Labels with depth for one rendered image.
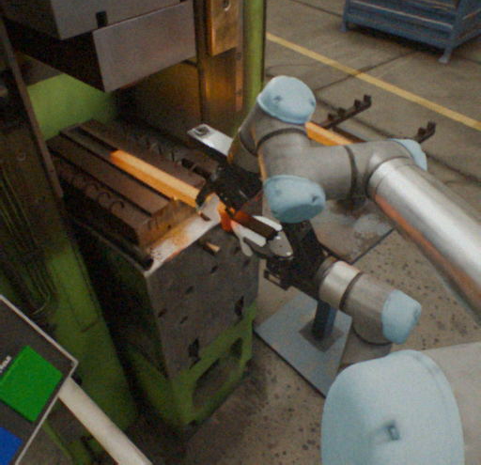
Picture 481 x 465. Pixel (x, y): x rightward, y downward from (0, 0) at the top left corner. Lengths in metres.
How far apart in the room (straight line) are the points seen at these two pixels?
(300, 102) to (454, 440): 0.46
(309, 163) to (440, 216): 0.18
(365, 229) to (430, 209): 0.81
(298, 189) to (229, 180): 0.23
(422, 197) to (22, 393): 0.57
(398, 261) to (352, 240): 1.03
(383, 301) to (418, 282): 1.50
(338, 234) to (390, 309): 0.58
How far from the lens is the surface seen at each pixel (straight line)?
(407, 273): 2.23
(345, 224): 1.30
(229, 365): 1.63
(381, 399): 0.26
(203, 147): 0.77
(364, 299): 0.72
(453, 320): 2.13
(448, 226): 0.47
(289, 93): 0.61
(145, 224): 0.91
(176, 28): 0.80
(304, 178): 0.56
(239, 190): 0.76
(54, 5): 0.67
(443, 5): 4.50
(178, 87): 1.18
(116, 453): 1.03
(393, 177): 0.55
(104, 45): 0.72
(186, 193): 0.90
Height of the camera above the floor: 1.58
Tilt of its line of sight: 43 degrees down
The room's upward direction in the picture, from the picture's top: straight up
